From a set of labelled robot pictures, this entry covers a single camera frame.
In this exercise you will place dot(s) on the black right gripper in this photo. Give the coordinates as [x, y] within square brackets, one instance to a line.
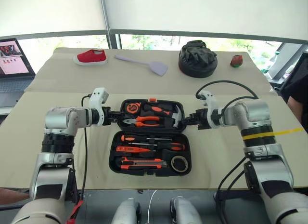
[202, 119]

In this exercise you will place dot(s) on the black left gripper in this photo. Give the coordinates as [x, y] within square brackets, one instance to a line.
[109, 115]

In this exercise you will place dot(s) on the orange voltage tester screwdriver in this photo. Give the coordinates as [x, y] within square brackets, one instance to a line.
[130, 149]

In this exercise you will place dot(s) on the black tool case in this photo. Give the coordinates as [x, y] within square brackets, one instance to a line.
[149, 151]

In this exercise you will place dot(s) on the black electrical tape roll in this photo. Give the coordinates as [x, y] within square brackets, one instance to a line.
[173, 165]

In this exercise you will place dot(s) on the black orange utility knife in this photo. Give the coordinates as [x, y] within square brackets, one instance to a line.
[139, 163]

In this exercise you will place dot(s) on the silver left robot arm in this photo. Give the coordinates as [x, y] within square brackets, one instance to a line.
[60, 118]

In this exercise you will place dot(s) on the person's bare forearm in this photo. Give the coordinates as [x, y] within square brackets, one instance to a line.
[299, 110]

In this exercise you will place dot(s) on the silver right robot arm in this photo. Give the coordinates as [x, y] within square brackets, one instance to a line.
[260, 118]

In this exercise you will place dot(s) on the orange black tape measure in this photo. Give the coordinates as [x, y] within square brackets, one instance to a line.
[132, 108]

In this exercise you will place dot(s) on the lilac silicone spatula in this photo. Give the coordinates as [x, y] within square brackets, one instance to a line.
[158, 68]

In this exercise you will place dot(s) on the red child shoe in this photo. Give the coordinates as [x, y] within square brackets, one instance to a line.
[90, 57]

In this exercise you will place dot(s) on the black crumpled gloves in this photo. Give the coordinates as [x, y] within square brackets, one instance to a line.
[197, 50]

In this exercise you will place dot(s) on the red green toy strawberry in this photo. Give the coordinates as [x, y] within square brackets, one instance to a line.
[236, 61]

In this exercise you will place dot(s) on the silver rounded robot leg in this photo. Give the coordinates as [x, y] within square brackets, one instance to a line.
[185, 212]
[126, 212]

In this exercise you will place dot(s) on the green labelled plastic bottle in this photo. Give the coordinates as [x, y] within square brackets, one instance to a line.
[270, 65]

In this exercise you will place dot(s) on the yellow tape strip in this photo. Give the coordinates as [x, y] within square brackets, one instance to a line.
[288, 131]

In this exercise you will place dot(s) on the white roller blind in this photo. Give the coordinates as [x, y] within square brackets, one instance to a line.
[48, 12]
[204, 12]

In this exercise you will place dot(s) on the grey upright panel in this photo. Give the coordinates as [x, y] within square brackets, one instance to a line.
[284, 60]

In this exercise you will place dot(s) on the person's black shirt torso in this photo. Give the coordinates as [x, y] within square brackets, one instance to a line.
[297, 89]

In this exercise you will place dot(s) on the open grey laptop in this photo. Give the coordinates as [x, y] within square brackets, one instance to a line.
[12, 65]

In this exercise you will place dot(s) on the reddish brown rounded shape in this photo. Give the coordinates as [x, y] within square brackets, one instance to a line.
[13, 195]

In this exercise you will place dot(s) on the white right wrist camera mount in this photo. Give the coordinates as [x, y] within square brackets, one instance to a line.
[211, 101]

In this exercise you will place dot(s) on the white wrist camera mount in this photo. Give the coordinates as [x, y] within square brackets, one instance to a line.
[97, 96]
[211, 101]

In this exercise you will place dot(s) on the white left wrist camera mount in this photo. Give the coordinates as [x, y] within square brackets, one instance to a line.
[97, 96]

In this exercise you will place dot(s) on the grey window frame post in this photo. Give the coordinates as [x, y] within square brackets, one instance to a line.
[113, 42]

